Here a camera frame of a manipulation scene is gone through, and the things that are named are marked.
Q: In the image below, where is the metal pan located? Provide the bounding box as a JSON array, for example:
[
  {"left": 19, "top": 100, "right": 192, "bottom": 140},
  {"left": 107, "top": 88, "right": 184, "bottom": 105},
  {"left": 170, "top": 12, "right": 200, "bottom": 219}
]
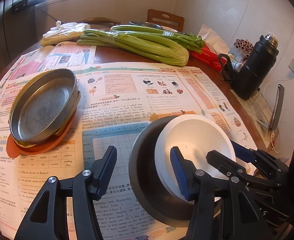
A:
[{"left": 9, "top": 68, "right": 81, "bottom": 143}]

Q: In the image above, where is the large newspaper sheet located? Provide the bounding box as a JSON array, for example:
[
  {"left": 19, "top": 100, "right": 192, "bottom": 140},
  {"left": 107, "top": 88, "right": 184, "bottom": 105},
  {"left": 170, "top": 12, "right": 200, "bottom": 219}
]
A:
[{"left": 0, "top": 62, "right": 256, "bottom": 239}]

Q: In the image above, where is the patterned cup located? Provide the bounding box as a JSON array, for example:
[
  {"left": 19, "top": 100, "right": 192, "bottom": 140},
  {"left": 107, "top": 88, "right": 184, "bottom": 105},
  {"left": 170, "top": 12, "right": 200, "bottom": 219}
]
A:
[{"left": 234, "top": 39, "right": 254, "bottom": 56}]

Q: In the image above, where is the plastic bag of corn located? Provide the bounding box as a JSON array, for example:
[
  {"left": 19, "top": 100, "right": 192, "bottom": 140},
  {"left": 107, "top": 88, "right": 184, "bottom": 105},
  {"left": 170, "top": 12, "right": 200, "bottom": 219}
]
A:
[{"left": 40, "top": 21, "right": 91, "bottom": 47}]

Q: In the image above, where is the rear celery bunch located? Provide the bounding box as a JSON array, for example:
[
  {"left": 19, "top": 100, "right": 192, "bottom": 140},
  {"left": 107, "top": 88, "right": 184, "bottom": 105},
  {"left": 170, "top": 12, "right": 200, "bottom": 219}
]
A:
[{"left": 111, "top": 25, "right": 205, "bottom": 53}]

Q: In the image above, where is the stainless steel bowl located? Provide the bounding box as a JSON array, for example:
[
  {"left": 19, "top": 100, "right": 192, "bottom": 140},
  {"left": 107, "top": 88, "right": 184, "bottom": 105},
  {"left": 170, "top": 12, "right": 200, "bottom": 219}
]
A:
[{"left": 129, "top": 115, "right": 193, "bottom": 228}]

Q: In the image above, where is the handwritten paper sheet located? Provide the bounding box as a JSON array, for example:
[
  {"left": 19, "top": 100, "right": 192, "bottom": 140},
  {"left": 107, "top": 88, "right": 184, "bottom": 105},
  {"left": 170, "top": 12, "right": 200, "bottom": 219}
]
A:
[{"left": 230, "top": 89, "right": 272, "bottom": 138}]

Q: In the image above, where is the celery bunch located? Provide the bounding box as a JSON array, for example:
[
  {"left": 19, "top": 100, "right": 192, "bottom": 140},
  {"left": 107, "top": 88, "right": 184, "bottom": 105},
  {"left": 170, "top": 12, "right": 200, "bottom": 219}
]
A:
[
  {"left": 111, "top": 25, "right": 205, "bottom": 53},
  {"left": 77, "top": 29, "right": 189, "bottom": 67}
]

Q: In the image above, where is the red tissue box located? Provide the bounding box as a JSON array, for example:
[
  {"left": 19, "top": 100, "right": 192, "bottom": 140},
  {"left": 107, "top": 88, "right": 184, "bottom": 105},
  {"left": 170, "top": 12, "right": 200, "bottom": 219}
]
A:
[{"left": 189, "top": 24, "right": 230, "bottom": 73}]

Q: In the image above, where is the orange plastic plate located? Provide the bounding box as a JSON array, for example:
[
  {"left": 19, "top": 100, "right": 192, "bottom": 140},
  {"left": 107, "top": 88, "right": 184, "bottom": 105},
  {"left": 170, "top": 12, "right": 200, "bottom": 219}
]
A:
[{"left": 6, "top": 111, "right": 76, "bottom": 159}]

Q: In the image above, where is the smartphone on stand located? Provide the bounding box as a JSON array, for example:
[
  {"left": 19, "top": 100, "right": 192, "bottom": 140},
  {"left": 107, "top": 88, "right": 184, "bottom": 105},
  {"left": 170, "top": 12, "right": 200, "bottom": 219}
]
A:
[{"left": 268, "top": 84, "right": 285, "bottom": 132}]

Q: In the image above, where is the wooden chair back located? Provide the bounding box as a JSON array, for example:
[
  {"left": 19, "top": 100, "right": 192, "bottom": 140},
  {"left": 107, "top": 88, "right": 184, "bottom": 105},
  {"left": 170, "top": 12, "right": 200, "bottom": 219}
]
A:
[{"left": 147, "top": 9, "right": 184, "bottom": 32}]

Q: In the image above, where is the far newspaper sheet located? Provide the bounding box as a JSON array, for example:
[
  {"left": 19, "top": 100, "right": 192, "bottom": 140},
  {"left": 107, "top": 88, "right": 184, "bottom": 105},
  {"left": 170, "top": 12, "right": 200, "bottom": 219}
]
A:
[{"left": 0, "top": 41, "right": 96, "bottom": 95}]

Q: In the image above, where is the black thermos bottle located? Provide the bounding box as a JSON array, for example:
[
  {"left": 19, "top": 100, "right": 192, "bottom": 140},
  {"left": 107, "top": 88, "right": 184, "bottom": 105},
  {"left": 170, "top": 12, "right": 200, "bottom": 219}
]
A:
[{"left": 217, "top": 33, "right": 279, "bottom": 100}]

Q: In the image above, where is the front celery bunch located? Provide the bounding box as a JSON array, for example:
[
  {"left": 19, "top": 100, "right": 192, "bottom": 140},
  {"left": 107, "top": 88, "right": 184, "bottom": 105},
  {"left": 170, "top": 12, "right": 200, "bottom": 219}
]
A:
[{"left": 77, "top": 29, "right": 189, "bottom": 67}]

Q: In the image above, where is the red instant noodle bowl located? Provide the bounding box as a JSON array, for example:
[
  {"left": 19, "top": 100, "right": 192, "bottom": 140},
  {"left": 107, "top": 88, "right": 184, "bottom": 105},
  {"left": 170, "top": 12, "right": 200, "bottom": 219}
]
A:
[{"left": 154, "top": 114, "right": 236, "bottom": 202}]

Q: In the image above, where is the yellow shell-shaped plate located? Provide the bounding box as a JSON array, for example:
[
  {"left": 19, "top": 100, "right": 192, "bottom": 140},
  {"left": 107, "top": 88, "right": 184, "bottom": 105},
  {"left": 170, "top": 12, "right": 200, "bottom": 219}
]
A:
[{"left": 14, "top": 129, "right": 68, "bottom": 148}]

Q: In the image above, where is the curved wooden chair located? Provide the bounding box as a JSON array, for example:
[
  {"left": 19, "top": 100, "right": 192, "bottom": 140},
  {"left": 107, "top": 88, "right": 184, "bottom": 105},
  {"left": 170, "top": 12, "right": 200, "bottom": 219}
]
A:
[{"left": 77, "top": 17, "right": 121, "bottom": 30}]

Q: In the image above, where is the far metal bowl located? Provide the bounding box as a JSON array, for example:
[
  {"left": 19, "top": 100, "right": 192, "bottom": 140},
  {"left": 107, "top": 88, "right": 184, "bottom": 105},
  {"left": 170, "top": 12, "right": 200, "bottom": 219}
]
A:
[{"left": 129, "top": 21, "right": 163, "bottom": 30}]

